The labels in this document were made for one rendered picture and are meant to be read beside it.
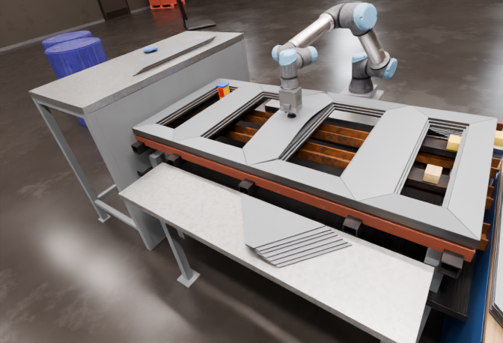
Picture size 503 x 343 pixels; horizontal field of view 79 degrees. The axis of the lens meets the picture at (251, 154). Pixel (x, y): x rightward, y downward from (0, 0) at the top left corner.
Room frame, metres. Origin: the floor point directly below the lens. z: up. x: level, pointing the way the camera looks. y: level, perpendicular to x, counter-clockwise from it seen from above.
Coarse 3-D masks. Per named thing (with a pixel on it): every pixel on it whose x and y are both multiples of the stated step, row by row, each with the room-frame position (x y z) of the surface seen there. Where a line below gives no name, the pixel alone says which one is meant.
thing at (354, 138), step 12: (252, 120) 1.67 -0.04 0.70; (264, 120) 1.62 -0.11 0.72; (324, 132) 1.37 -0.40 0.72; (336, 132) 1.41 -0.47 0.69; (348, 132) 1.36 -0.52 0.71; (360, 132) 1.32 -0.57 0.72; (348, 144) 1.29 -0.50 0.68; (360, 144) 1.25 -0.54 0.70; (420, 156) 1.08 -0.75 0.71; (432, 156) 1.05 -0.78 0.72; (444, 156) 1.08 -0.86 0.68; (492, 168) 0.91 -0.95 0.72
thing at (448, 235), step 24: (264, 96) 1.71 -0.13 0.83; (168, 120) 1.58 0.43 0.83; (312, 120) 1.29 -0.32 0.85; (432, 120) 1.15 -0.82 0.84; (168, 144) 1.32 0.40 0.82; (240, 168) 1.03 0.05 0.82; (408, 168) 0.87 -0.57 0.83; (456, 168) 0.82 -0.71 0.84; (312, 192) 0.82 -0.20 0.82; (384, 216) 0.66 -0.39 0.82; (456, 240) 0.54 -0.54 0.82
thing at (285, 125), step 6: (270, 120) 1.29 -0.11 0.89; (276, 120) 1.28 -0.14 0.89; (282, 120) 1.27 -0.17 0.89; (288, 120) 1.26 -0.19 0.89; (264, 126) 1.25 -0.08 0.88; (270, 126) 1.24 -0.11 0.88; (276, 126) 1.23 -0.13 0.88; (282, 126) 1.22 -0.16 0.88; (288, 126) 1.21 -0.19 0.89; (294, 126) 1.20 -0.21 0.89; (300, 126) 1.19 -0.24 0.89; (288, 132) 1.17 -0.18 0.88; (294, 132) 1.16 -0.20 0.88
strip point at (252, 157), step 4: (244, 148) 1.12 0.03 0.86; (244, 152) 1.10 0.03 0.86; (248, 152) 1.09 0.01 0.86; (252, 152) 1.09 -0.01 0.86; (256, 152) 1.08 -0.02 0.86; (248, 156) 1.07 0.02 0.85; (252, 156) 1.06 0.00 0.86; (256, 156) 1.06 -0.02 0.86; (260, 156) 1.05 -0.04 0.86; (264, 156) 1.05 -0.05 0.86; (268, 156) 1.04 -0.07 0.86; (248, 160) 1.04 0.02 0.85; (252, 160) 1.03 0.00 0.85; (256, 160) 1.03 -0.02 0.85; (260, 160) 1.02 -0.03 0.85; (264, 160) 1.02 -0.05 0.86; (248, 164) 1.01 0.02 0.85; (252, 164) 1.01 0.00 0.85
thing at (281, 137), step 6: (258, 132) 1.22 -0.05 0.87; (264, 132) 1.21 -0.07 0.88; (270, 132) 1.20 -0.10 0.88; (276, 132) 1.19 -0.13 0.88; (282, 132) 1.18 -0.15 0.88; (258, 138) 1.18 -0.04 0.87; (264, 138) 1.17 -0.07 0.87; (270, 138) 1.16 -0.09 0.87; (276, 138) 1.15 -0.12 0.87; (282, 138) 1.14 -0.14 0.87; (288, 138) 1.13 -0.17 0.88; (282, 144) 1.10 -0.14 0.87; (288, 144) 1.09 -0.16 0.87
